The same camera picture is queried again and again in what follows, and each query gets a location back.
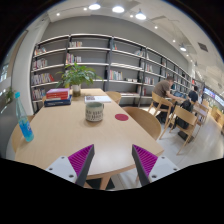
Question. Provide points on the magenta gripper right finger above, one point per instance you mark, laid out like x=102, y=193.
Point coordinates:
x=150, y=167

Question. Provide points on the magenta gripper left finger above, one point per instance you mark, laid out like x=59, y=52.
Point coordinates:
x=75, y=167

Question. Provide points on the clear water bottle blue label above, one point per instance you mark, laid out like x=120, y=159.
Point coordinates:
x=22, y=118

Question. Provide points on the near wooden chair right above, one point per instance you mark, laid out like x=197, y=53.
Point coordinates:
x=146, y=120

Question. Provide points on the red round coaster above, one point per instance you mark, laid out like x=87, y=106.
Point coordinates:
x=121, y=117

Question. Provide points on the green ceramic mug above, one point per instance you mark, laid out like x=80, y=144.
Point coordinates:
x=94, y=111

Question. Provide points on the wooden chair with black bag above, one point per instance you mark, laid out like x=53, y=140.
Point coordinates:
x=189, y=131

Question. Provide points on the wooden chair behind man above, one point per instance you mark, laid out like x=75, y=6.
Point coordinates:
x=161, y=104

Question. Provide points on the open white magazine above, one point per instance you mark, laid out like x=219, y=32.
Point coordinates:
x=100, y=99

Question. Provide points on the dark blue thick book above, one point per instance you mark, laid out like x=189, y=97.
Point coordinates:
x=50, y=103

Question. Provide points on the black backpack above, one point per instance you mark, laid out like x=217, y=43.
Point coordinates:
x=183, y=113

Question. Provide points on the far wooden chair right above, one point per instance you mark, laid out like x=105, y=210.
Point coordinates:
x=115, y=96

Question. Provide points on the red book stack top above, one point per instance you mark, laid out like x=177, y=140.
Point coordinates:
x=58, y=93

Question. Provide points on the seated man brown shirt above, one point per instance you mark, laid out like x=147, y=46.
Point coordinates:
x=162, y=89

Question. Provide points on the seated person dark shirt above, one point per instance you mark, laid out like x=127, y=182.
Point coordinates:
x=193, y=94

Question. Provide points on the potted green plant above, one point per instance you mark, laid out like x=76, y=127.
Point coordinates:
x=74, y=75

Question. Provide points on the large grey bookshelf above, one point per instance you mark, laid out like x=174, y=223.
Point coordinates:
x=124, y=66

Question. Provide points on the small plant at left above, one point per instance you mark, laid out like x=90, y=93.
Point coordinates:
x=9, y=95

